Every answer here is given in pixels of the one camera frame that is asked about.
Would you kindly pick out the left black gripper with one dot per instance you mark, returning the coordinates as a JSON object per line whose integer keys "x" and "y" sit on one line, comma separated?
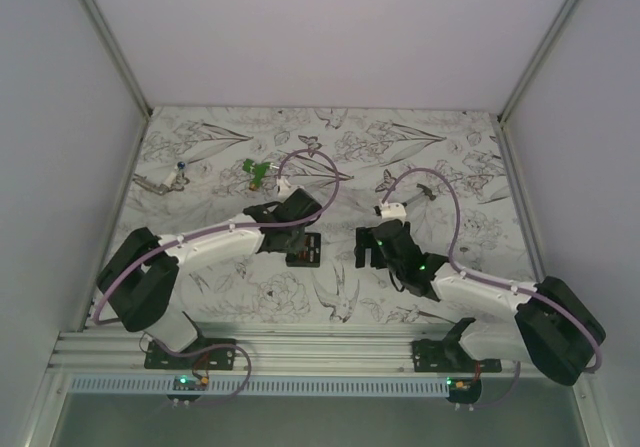
{"x": 283, "y": 250}

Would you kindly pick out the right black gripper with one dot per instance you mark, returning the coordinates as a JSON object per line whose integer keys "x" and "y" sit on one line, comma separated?
{"x": 364, "y": 239}

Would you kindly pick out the black fuse box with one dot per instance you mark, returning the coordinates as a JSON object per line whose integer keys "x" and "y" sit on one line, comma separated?
{"x": 309, "y": 256}

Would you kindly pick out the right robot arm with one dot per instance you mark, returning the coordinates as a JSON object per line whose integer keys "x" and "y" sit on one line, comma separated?
{"x": 544, "y": 324}

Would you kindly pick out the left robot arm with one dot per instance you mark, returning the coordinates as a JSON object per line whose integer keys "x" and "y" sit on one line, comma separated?
{"x": 139, "y": 280}

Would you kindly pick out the green connector part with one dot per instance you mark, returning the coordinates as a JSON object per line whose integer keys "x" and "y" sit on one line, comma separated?
{"x": 258, "y": 171}

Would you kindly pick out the floral patterned table mat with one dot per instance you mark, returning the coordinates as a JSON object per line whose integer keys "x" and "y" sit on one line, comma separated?
{"x": 349, "y": 159}

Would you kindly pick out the right small circuit board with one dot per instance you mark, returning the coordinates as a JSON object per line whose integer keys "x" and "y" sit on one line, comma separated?
{"x": 462, "y": 384}

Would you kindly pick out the small circuit board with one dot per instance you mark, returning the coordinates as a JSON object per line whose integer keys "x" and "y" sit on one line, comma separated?
{"x": 462, "y": 384}
{"x": 190, "y": 383}

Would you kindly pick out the left small circuit board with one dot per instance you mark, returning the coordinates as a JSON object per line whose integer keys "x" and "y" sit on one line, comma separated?
{"x": 190, "y": 383}

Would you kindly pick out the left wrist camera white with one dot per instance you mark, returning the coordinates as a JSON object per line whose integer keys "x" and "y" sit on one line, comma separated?
{"x": 284, "y": 188}

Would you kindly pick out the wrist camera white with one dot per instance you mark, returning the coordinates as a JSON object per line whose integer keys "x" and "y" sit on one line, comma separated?
{"x": 284, "y": 188}
{"x": 391, "y": 211}

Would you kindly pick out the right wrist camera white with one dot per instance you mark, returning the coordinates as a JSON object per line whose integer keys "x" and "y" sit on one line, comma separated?
{"x": 391, "y": 211}

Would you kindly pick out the hammer with black handle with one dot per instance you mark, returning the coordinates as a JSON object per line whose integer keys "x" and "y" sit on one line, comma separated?
{"x": 424, "y": 192}

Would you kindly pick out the metal bracket with blue knob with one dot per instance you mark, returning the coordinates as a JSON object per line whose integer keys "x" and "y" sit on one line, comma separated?
{"x": 164, "y": 179}

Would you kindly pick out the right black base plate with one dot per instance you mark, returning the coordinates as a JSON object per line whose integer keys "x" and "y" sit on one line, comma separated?
{"x": 435, "y": 357}

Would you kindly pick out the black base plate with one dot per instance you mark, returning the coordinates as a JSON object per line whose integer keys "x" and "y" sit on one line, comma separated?
{"x": 203, "y": 354}
{"x": 435, "y": 357}

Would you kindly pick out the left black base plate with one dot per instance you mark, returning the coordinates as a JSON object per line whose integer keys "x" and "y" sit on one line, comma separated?
{"x": 203, "y": 354}

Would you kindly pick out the aluminium rail beam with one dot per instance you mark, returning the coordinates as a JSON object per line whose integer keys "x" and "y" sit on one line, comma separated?
{"x": 299, "y": 351}

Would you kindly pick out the grey slotted cable duct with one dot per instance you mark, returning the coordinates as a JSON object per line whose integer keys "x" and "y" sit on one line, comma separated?
{"x": 266, "y": 386}

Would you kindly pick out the left aluminium frame post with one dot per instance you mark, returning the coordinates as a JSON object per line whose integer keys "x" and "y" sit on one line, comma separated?
{"x": 108, "y": 39}

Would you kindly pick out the aluminium frame post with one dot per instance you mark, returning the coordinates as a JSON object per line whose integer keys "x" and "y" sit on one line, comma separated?
{"x": 108, "y": 39}
{"x": 539, "y": 57}

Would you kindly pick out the right aluminium frame post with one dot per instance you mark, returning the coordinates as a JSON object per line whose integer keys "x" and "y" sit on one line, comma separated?
{"x": 539, "y": 57}

